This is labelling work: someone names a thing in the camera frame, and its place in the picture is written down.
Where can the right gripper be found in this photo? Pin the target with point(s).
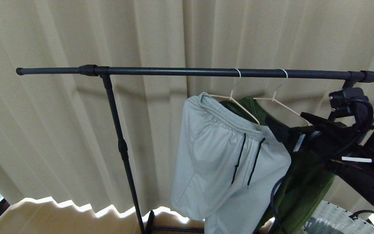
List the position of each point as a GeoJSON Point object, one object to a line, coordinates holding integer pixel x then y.
{"type": "Point", "coordinates": [326, 143]}

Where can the pink clothes hanger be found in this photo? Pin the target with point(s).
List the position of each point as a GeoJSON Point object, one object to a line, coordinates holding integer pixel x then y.
{"type": "Point", "coordinates": [230, 97]}
{"type": "Point", "coordinates": [274, 97]}

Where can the green printed t-shirt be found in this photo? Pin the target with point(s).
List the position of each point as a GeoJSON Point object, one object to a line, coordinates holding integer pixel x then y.
{"type": "Point", "coordinates": [304, 191]}

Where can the pale grey shorts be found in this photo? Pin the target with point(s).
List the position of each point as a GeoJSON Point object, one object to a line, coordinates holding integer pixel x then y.
{"type": "Point", "coordinates": [213, 162]}

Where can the white laundry basket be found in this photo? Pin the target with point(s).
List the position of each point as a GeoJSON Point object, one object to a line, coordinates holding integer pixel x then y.
{"type": "Point", "coordinates": [333, 217]}

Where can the black clothes rack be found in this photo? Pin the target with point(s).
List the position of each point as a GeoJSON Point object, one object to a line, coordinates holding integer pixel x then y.
{"type": "Point", "coordinates": [174, 71]}

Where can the beige curtain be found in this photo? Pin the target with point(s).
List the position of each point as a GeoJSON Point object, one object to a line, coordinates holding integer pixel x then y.
{"type": "Point", "coordinates": [76, 130]}

